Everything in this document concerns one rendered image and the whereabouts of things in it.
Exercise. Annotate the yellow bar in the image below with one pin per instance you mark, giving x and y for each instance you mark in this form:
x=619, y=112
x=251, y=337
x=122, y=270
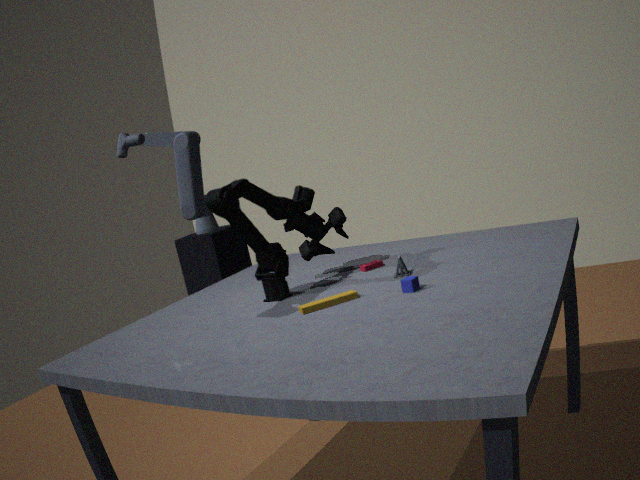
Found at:
x=323, y=303

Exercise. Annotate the blue cube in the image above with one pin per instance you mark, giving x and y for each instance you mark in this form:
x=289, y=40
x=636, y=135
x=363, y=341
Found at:
x=410, y=284

